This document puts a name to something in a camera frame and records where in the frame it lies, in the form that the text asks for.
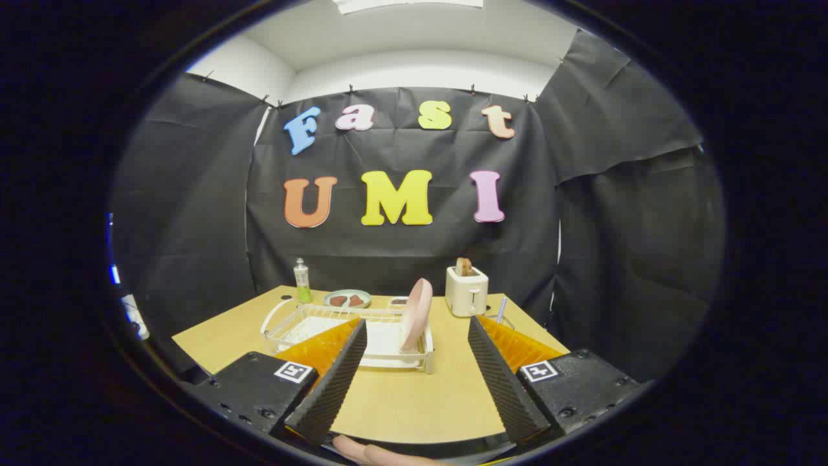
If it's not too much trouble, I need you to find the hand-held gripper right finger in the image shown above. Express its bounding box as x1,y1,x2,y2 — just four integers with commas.
467,315,648,447

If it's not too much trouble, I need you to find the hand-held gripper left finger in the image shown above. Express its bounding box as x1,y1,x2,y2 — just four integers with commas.
184,316,368,447

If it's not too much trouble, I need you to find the white wire dish rack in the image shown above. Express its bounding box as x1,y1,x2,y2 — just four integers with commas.
261,298,435,375

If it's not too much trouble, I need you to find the pink plate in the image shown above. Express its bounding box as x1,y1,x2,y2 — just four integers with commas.
399,278,433,353

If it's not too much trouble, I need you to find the pale green plate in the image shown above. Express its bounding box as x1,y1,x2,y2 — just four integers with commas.
323,289,372,309

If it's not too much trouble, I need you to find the cream toaster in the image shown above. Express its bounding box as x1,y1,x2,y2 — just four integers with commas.
445,265,490,318

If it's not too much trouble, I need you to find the clear bottle with green liquid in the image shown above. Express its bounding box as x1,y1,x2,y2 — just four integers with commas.
294,258,312,304

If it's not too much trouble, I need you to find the black backdrop cloth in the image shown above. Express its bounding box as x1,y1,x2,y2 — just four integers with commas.
110,29,725,383

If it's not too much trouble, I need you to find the white object with dark print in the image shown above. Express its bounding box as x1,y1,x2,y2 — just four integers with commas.
122,294,150,341

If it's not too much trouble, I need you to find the ceiling light panel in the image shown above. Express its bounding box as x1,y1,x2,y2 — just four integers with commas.
333,0,485,15

